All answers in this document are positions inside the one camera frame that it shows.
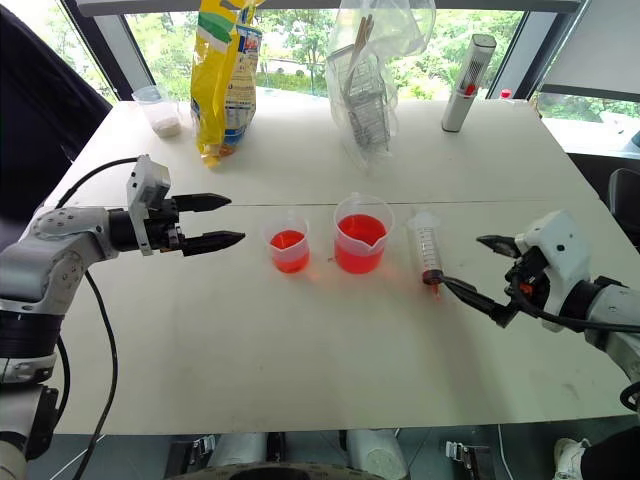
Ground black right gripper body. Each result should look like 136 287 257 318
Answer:
503 246 552 311

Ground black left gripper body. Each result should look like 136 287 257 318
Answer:
146 196 186 254

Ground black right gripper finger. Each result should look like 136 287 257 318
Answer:
476 234 522 258
441 275 519 330

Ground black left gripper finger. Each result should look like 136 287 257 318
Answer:
181 230 247 258
174 192 233 214

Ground clear plastic syringe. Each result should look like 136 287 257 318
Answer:
406 210 447 300

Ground small cup with red liquid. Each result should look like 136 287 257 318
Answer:
263 211 311 274

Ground clear cup with white powder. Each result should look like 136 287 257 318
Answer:
131 85 183 139

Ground large beaker red liquid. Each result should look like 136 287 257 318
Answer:
332 192 397 276

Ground yellow snack bag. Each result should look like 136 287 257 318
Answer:
190 0 265 170

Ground black chair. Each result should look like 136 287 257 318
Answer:
606 167 640 227

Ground dark cloth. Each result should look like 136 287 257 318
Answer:
0 4 114 224

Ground white shoe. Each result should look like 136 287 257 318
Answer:
552 437 592 480

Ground white cylinder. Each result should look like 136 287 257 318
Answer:
212 431 268 472
346 428 407 480

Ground white board panel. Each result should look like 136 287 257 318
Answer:
538 0 640 104

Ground wooden sticks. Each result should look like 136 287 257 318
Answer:
348 13 376 77

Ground clear plastic bag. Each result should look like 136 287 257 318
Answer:
326 0 437 172

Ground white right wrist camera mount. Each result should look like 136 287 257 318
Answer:
513 209 592 333

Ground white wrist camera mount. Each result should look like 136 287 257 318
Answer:
513 209 592 333
125 154 172 257

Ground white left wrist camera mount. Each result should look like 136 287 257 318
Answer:
125 154 172 257

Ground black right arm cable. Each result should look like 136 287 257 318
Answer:
508 282 640 335

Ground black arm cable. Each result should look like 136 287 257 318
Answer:
508 282 640 335
53 157 139 480

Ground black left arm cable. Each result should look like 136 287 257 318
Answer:
53 157 139 480

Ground thin white cable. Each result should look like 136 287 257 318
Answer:
496 423 517 480

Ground black metal bracket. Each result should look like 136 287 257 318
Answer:
167 433 217 474
445 439 495 480

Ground metal wire rack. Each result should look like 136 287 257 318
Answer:
333 43 392 155

